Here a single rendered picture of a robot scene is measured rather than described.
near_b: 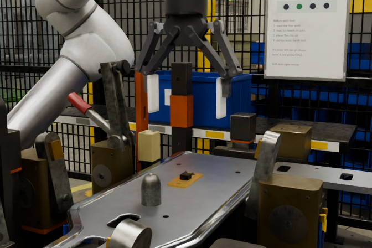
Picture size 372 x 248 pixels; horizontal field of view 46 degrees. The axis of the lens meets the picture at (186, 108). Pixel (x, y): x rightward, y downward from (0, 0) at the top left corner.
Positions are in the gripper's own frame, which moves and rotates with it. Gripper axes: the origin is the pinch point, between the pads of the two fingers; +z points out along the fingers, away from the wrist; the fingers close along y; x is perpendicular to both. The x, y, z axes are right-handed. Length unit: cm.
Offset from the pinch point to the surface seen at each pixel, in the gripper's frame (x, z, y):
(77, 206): -19.9, 13.1, -9.0
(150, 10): 182, -31, -114
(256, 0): 389, -53, -107
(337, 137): 36.4, 10.4, 22.1
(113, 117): -1.9, 2.5, -14.6
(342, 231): 59, 43, 22
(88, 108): -0.6, 1.5, -21.5
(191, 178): 0.5, 13.2, 0.8
